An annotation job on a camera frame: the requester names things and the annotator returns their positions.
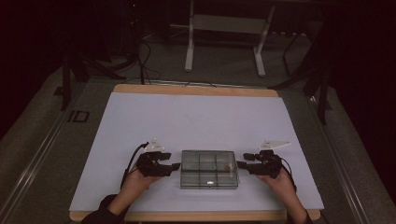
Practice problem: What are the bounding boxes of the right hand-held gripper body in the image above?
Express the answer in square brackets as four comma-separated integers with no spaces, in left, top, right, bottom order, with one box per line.
[247,140,291,180]

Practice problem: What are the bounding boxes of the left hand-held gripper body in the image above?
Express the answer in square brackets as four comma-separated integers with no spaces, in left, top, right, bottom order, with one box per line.
[136,138,173,178]

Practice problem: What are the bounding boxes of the clear plastic compartment box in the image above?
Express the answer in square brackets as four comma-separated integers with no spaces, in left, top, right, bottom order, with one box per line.
[179,150,240,190]

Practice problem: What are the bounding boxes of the person's left hand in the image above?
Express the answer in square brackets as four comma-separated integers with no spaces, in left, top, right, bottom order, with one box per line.
[125,167,163,199]

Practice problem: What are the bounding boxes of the person's right hand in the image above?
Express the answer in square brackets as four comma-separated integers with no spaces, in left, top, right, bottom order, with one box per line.
[256,169,297,201]

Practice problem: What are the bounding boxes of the pale table mat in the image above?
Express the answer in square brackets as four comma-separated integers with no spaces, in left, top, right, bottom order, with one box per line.
[68,91,325,214]

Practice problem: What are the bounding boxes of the black stand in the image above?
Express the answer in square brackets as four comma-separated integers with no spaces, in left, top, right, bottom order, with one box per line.
[268,55,333,126]
[53,46,128,112]

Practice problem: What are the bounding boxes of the white metal stand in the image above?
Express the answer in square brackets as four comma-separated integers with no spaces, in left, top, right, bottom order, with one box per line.
[169,0,276,78]

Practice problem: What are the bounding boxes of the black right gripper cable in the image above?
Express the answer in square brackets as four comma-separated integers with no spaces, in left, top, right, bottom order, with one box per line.
[279,156,299,193]

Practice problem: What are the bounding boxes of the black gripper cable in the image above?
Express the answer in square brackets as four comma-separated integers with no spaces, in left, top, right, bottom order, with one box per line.
[120,142,150,189]
[279,156,299,193]

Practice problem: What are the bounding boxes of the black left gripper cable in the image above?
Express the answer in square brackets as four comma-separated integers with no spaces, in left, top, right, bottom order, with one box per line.
[120,142,150,189]

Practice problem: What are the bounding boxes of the metal floor rail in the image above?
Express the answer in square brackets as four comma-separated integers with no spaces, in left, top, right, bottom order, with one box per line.
[306,92,372,224]
[0,83,88,224]

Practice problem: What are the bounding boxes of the black rectangular floor bracket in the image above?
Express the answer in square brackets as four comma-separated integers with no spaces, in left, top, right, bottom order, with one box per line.
[66,109,91,123]

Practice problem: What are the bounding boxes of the black floor cables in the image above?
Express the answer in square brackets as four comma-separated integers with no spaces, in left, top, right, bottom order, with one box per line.
[135,39,163,86]

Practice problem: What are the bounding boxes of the thin black tube frame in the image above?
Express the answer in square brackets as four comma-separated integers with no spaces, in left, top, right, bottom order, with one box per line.
[281,32,301,77]

